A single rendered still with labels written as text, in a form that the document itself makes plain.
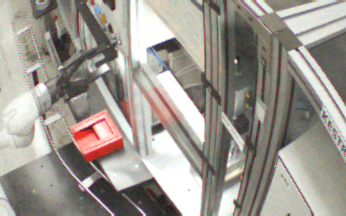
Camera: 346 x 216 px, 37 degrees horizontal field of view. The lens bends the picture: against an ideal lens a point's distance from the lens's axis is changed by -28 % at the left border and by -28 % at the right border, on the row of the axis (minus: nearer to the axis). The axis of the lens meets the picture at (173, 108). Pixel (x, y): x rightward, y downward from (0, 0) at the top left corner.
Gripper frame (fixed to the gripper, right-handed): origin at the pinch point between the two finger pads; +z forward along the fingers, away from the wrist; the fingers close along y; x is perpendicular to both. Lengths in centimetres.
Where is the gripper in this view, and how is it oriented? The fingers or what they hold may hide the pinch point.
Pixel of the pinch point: (99, 60)
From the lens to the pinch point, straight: 184.1
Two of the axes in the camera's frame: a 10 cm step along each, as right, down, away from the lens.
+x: -5.8, -5.7, 5.8
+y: -0.5, -6.9, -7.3
